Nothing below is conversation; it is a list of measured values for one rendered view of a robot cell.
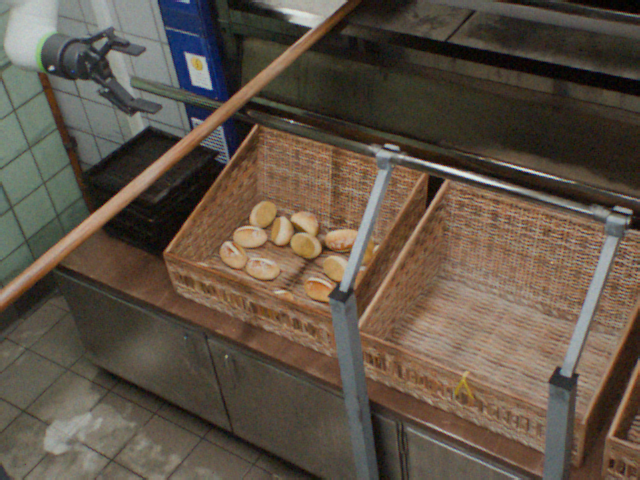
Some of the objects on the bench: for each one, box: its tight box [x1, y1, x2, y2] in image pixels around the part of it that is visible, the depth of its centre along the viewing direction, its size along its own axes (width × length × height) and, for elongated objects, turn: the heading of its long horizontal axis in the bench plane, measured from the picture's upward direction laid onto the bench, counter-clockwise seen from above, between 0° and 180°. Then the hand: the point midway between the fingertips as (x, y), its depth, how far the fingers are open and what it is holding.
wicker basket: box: [163, 125, 429, 359], centre depth 244 cm, size 49×56×28 cm
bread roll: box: [290, 233, 322, 259], centre depth 255 cm, size 6×10×7 cm
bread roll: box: [290, 212, 320, 237], centre depth 261 cm, size 6×10×7 cm, turn 49°
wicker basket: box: [358, 179, 640, 469], centre depth 214 cm, size 49×56×28 cm
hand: (146, 80), depth 190 cm, fingers open, 13 cm apart
